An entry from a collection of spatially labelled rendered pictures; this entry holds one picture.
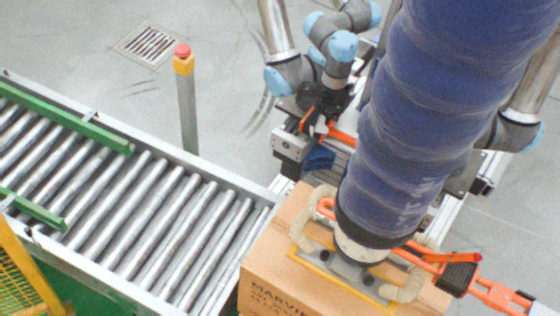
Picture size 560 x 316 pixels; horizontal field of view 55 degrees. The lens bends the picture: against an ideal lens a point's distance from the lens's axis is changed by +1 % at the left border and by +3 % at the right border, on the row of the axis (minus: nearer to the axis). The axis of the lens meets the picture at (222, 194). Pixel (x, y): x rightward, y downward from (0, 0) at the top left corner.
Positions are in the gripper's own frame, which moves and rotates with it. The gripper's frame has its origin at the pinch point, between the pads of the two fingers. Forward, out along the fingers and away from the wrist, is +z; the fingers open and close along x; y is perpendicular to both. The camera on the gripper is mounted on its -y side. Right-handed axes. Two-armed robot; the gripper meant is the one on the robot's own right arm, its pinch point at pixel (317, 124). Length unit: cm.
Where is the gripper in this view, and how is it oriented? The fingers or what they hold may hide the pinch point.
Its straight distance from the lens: 172.7
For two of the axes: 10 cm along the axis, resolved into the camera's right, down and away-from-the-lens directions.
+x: 5.5, -7.0, 4.6
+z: 0.0, 5.5, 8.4
